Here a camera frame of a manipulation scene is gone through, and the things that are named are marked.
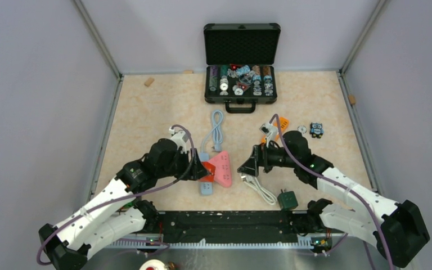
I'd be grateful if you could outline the black open carrying case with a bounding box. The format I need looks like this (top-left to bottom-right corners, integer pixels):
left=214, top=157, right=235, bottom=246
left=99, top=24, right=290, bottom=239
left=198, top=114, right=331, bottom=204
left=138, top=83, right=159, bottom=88
left=203, top=22, right=281, bottom=114

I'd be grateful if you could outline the pink triangular power strip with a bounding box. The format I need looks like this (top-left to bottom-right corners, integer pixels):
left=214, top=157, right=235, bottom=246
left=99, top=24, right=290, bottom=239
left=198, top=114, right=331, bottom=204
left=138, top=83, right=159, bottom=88
left=208, top=150, right=232, bottom=188

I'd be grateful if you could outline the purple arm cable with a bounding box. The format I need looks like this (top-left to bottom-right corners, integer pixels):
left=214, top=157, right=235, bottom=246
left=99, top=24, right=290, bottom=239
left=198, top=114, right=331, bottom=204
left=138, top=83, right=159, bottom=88
left=36, top=124, right=196, bottom=266
left=269, top=114, right=395, bottom=270

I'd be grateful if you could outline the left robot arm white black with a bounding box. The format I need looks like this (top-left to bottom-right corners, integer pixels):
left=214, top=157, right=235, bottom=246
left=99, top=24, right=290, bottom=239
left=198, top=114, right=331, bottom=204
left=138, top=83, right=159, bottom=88
left=36, top=138, right=212, bottom=269

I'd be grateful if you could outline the red cube socket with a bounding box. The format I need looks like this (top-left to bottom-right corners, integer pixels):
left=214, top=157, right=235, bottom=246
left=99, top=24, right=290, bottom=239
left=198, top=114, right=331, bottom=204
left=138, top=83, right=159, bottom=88
left=199, top=167, right=215, bottom=183

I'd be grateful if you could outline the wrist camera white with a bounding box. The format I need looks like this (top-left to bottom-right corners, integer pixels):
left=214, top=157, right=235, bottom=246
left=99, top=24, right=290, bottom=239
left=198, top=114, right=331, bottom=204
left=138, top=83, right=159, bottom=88
left=259, top=122, right=279, bottom=143
left=169, top=127, right=188, bottom=149

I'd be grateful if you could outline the small white round disc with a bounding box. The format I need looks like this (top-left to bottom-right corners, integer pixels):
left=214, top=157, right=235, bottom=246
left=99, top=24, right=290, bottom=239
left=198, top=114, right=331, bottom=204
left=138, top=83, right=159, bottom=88
left=297, top=125, right=307, bottom=134

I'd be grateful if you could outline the red white emergency button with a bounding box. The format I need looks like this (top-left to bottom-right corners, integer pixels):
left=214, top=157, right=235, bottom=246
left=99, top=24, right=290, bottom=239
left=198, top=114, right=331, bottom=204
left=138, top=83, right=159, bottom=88
left=139, top=259, right=178, bottom=270

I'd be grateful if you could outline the light blue power strip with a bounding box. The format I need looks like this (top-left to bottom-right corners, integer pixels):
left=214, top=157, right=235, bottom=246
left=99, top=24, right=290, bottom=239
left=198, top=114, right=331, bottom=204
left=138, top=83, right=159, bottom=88
left=199, top=152, right=213, bottom=196

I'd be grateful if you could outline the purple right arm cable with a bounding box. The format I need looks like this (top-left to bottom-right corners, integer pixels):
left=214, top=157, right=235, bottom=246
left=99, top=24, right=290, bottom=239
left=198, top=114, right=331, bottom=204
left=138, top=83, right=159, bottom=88
left=269, top=114, right=395, bottom=270

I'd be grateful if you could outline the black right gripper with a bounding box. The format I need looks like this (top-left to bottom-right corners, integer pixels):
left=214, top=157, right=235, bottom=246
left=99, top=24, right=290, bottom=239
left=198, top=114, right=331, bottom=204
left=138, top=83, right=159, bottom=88
left=238, top=138, right=298, bottom=177

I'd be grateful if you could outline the dark green cube socket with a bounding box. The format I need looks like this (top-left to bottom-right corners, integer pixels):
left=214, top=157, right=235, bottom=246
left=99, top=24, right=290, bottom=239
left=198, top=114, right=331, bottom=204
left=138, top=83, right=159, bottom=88
left=277, top=190, right=299, bottom=211

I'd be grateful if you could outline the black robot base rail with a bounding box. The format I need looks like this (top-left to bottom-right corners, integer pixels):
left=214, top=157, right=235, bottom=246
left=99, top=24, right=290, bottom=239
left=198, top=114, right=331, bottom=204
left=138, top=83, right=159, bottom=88
left=140, top=210, right=334, bottom=244

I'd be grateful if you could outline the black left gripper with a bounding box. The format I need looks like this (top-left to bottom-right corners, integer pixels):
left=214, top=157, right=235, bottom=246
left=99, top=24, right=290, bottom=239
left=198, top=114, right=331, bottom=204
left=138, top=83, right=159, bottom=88
left=157, top=148, right=209, bottom=181

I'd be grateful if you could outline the light blue coiled cable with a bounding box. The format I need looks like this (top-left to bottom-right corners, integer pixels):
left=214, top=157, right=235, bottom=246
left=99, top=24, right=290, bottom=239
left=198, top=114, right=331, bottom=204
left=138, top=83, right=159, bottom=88
left=200, top=109, right=224, bottom=154

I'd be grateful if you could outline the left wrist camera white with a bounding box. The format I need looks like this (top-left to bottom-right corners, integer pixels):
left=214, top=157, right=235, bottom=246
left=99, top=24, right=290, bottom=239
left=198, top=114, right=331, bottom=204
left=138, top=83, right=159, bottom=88
left=169, top=127, right=188, bottom=149

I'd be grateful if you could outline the wooden block right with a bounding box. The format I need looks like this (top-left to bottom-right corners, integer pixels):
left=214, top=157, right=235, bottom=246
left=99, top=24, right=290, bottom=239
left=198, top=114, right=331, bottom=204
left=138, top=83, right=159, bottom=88
left=347, top=94, right=356, bottom=106

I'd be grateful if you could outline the blue owl figure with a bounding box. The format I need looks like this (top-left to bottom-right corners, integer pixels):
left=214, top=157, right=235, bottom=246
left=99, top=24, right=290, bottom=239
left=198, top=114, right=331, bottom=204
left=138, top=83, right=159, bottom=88
left=309, top=123, right=324, bottom=138

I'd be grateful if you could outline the orange power strip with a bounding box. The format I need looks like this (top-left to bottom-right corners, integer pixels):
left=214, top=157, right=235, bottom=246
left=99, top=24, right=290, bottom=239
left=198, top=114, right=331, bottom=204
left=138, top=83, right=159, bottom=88
left=270, top=117, right=289, bottom=142

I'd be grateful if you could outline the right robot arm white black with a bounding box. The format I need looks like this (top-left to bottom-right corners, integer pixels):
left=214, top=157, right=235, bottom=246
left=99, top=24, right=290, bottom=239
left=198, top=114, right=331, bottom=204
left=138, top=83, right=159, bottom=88
left=237, top=130, right=430, bottom=268

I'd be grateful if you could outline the wooden block left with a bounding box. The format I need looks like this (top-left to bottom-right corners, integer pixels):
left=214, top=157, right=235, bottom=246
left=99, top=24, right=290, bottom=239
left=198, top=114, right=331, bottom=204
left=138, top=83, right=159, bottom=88
left=144, top=77, right=155, bottom=87

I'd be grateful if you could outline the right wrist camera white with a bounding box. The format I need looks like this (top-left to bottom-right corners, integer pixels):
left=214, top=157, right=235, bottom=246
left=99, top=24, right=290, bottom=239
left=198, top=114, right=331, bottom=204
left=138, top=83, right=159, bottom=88
left=259, top=122, right=279, bottom=143

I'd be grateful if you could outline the white coiled power cable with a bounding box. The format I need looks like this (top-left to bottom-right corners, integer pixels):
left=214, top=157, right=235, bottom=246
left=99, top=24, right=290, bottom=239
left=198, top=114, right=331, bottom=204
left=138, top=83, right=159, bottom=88
left=240, top=174, right=278, bottom=205

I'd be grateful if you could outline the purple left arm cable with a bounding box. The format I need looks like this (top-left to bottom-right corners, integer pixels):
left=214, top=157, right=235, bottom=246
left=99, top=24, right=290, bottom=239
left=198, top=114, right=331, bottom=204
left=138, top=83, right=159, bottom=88
left=36, top=124, right=196, bottom=266

